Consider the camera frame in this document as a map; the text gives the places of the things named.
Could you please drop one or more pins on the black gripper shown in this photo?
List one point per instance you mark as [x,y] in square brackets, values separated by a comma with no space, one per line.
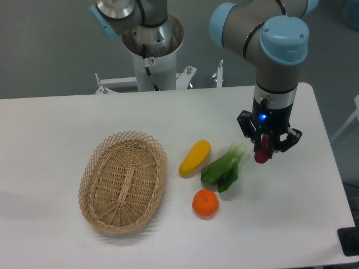
[274,120]

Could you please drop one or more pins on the purple red sweet potato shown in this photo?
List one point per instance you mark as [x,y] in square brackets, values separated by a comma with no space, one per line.
[262,154]

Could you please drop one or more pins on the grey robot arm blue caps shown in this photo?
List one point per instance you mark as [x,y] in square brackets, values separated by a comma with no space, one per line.
[271,35]

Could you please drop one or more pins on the woven wicker basket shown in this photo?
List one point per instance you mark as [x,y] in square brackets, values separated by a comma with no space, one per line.
[123,183]

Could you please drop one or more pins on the green bok choy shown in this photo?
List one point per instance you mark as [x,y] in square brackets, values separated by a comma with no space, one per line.
[224,171]

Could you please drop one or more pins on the yellow mango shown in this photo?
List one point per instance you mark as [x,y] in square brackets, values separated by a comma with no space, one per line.
[196,156]

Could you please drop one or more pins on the orange tangerine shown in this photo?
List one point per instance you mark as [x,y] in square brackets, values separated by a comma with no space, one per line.
[205,203]

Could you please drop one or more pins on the black device at table corner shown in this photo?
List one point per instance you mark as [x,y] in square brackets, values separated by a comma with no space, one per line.
[348,238]

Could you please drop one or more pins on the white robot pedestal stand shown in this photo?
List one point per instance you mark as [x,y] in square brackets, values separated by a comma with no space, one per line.
[154,55]

